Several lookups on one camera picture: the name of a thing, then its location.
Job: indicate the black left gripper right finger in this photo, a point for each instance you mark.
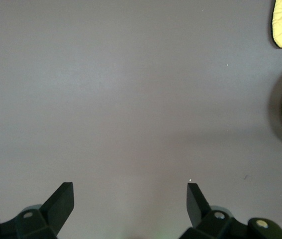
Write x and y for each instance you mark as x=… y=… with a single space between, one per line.
x=213 y=224

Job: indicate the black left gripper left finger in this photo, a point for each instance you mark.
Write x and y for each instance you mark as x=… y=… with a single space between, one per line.
x=43 y=221

